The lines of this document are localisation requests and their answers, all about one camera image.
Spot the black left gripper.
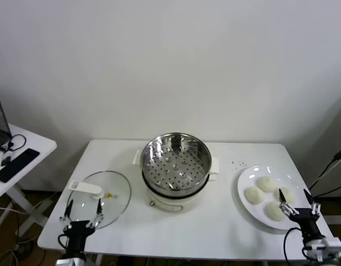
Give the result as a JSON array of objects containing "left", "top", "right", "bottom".
[{"left": 60, "top": 198, "right": 104, "bottom": 253}]

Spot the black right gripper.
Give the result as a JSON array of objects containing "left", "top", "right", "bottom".
[{"left": 278, "top": 187, "right": 323, "bottom": 242}]

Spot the white steamed baozi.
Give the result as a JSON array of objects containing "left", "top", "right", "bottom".
[
  {"left": 243, "top": 186, "right": 266, "bottom": 205},
  {"left": 273, "top": 187, "right": 296, "bottom": 206},
  {"left": 256, "top": 176, "right": 278, "bottom": 193},
  {"left": 266, "top": 201, "right": 287, "bottom": 222}
]

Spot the perforated steel steamer basket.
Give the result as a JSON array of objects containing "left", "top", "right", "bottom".
[{"left": 139, "top": 132, "right": 212, "bottom": 196}]

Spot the white round plate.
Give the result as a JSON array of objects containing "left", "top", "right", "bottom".
[{"left": 236, "top": 165, "right": 309, "bottom": 231}]

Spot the flat black phone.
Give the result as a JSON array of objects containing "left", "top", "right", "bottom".
[{"left": 0, "top": 148, "right": 40, "bottom": 183}]

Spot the white electric pot base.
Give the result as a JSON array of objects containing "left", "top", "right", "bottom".
[{"left": 133, "top": 149, "right": 221, "bottom": 213}]

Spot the white side table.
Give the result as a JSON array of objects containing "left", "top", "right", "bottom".
[{"left": 0, "top": 121, "right": 58, "bottom": 236}]

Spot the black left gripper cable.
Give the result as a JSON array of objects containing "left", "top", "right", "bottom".
[{"left": 58, "top": 234, "right": 70, "bottom": 252}]

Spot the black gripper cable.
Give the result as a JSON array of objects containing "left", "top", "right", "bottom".
[
  {"left": 58, "top": 234, "right": 70, "bottom": 252},
  {"left": 283, "top": 227, "right": 301, "bottom": 263}
]

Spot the glass lid with white handle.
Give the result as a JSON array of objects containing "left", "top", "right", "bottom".
[{"left": 66, "top": 170, "right": 132, "bottom": 230}]

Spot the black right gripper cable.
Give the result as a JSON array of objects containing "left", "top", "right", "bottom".
[{"left": 283, "top": 227, "right": 301, "bottom": 263}]

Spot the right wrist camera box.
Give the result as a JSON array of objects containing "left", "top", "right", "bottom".
[{"left": 324, "top": 237, "right": 341, "bottom": 252}]

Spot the black wall cable with plug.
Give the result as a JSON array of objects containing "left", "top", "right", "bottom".
[{"left": 308, "top": 145, "right": 341, "bottom": 199}]

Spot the white floor cable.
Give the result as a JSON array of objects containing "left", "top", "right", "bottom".
[{"left": 0, "top": 191, "right": 59, "bottom": 216}]

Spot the black looped cable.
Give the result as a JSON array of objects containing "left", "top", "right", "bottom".
[{"left": 0, "top": 134, "right": 27, "bottom": 153}]

